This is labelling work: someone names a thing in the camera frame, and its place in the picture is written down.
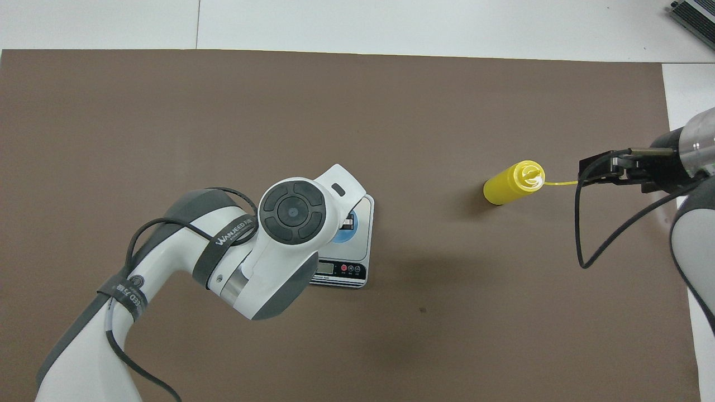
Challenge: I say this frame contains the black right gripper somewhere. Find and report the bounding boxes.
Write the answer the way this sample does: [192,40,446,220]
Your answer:
[579,127,690,194]

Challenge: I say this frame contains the light blue plastic cup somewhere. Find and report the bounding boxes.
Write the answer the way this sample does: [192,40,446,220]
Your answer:
[331,223,358,245]

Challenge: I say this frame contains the yellow squeeze seasoning bottle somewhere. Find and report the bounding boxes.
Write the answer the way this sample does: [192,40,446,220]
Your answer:
[483,160,579,206]

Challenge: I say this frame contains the silver digital kitchen scale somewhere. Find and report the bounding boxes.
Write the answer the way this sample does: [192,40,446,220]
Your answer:
[309,194,375,289]

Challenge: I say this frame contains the brown table mat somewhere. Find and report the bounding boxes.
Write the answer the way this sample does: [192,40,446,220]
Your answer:
[0,49,702,402]

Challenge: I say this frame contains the grey metal device box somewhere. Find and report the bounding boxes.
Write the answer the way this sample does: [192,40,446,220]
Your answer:
[669,0,715,54]

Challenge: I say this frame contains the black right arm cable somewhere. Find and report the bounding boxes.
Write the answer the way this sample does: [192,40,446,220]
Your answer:
[574,149,706,270]

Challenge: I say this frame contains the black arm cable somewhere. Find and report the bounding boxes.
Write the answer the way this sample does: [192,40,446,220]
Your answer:
[574,149,706,270]
[105,186,259,402]

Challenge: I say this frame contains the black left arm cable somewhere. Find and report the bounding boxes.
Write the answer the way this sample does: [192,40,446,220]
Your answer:
[105,186,259,402]

